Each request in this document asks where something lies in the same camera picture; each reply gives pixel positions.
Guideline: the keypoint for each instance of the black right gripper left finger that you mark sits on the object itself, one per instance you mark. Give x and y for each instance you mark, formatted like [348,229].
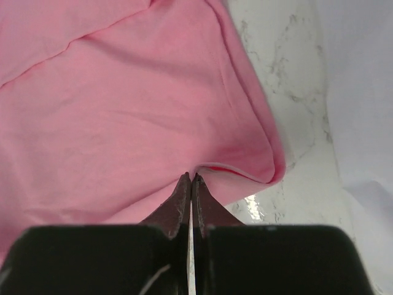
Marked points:
[173,212]

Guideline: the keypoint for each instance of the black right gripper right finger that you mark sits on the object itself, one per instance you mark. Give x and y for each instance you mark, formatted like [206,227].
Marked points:
[207,211]

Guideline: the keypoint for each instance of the pink t-shirt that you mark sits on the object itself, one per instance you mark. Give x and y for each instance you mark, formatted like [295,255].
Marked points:
[105,104]

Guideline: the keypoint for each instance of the white folded cloth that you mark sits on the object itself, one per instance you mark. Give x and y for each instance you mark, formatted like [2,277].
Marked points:
[358,49]

